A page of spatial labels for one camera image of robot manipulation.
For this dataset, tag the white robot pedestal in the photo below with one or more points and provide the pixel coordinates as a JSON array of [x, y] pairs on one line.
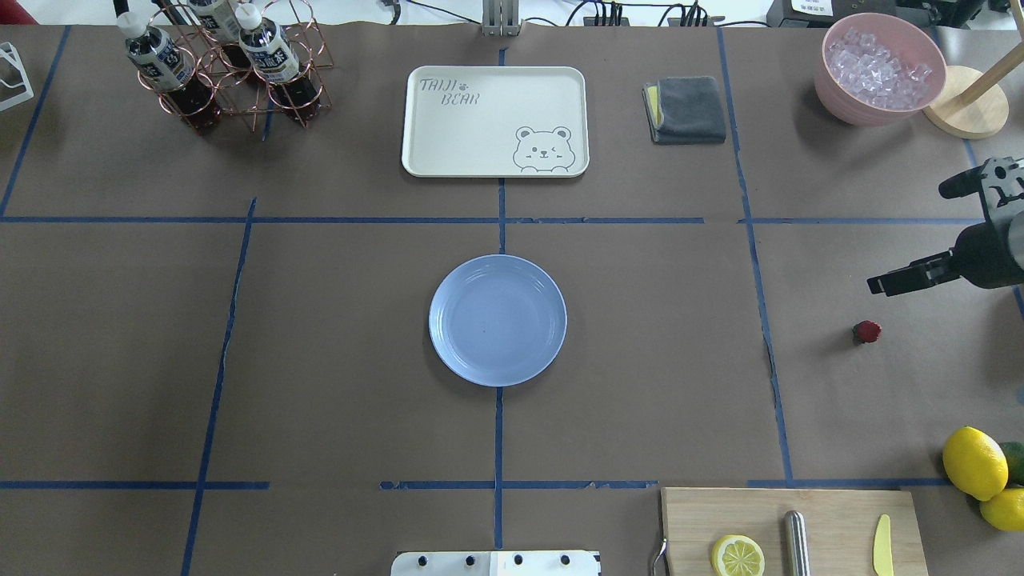
[[498, 562]]

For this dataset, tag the yellow lemon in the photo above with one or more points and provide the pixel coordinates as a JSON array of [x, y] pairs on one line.
[[1004, 511], [975, 463]]

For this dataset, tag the wooden cup stand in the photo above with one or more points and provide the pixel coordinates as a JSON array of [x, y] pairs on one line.
[[971, 105]]

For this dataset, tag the white wire rack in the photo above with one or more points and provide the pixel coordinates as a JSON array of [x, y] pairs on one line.
[[15, 82]]

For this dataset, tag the red strawberry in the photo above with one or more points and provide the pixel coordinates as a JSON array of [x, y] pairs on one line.
[[866, 332]]

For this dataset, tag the silver handled knife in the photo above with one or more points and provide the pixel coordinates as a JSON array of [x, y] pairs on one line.
[[797, 543]]

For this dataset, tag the lemon half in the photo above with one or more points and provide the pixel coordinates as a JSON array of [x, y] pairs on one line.
[[737, 554]]

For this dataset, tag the copper bottle rack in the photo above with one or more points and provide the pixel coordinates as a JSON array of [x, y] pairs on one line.
[[221, 82]]

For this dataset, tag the blue plate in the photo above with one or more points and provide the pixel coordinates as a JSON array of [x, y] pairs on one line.
[[497, 320]]

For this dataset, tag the green lime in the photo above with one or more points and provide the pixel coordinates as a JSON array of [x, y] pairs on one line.
[[1014, 456]]

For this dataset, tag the grey folded cloth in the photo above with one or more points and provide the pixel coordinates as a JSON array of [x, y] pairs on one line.
[[685, 111]]

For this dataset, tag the pink bowl of ice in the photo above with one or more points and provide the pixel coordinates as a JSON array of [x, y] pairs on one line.
[[875, 69]]

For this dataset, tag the dark drink bottle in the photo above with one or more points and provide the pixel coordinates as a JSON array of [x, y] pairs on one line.
[[220, 25], [267, 47], [168, 71]]

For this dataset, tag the cream bear tray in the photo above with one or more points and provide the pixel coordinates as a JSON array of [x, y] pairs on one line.
[[495, 122]]

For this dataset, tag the yellow plastic knife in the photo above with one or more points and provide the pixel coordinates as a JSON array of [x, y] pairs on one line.
[[882, 554]]

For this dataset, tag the aluminium frame post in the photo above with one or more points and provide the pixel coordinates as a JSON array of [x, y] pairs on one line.
[[501, 18]]

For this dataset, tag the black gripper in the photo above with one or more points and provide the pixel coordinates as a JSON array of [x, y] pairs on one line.
[[994, 258]]

